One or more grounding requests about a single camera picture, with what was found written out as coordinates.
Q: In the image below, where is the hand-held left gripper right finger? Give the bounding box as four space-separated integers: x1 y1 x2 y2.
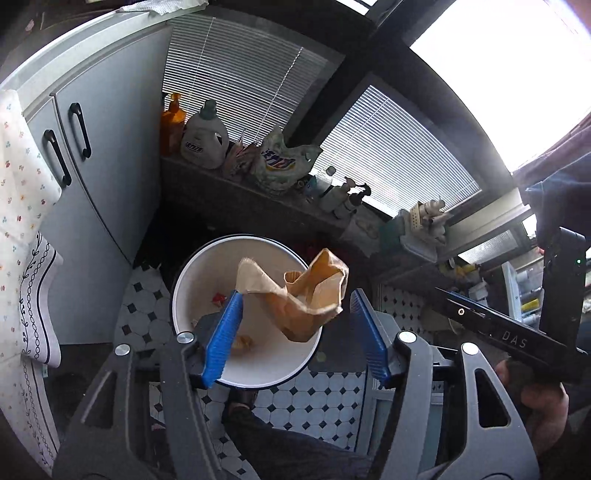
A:
349 288 541 480

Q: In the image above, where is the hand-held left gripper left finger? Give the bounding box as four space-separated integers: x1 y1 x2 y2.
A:
53 291 245 480

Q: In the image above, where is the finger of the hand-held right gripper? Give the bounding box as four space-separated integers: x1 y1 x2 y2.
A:
434 286 498 332

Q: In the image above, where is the white round trash bin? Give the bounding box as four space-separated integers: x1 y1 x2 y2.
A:
172 234 324 388

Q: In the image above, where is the brown paper bag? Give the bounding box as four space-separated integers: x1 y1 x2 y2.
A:
236 248 350 343

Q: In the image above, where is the person's right hand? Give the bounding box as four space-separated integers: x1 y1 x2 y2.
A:
495 359 571 464

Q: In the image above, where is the person's shoe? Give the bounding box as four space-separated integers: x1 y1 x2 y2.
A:
223 390 260 416

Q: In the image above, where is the white plastic drainer basket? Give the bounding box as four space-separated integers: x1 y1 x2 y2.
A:
398 198 456 261

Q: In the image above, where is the person's dark blue clothing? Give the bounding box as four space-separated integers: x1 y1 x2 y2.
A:
512 131 591 243

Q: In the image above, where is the green sponge block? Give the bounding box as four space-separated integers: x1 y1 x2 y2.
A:
378 216 408 254

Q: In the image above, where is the person's dark trouser leg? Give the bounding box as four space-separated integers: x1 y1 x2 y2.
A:
224 406 372 480

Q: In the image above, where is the clear bottle with white cap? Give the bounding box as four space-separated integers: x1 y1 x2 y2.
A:
314 165 338 200

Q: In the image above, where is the white window blind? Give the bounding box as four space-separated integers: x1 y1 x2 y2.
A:
318 84 484 219
163 17 343 149

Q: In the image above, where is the pink snack packet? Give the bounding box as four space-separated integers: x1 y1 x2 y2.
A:
222 137 260 182

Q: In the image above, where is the white detergent refill bag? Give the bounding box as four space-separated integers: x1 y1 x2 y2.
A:
250 126 324 198

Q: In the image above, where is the white cloth with vine border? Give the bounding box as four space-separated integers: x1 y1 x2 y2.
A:
0 231 64 476

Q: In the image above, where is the white detergent jug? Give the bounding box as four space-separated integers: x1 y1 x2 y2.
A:
180 99 230 170

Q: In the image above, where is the grey two-door cabinet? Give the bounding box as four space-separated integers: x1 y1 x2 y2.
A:
0 8 175 346

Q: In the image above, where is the orange pump bottle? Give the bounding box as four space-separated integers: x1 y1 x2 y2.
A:
160 92 188 156

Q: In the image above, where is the floral white tablecloth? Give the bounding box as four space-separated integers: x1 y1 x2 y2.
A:
0 88 63 356

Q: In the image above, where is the white patterned cloth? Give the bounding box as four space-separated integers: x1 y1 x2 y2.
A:
116 0 209 17

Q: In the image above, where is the black cabinet door handle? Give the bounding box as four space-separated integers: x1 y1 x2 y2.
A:
42 129 73 188
68 102 92 161

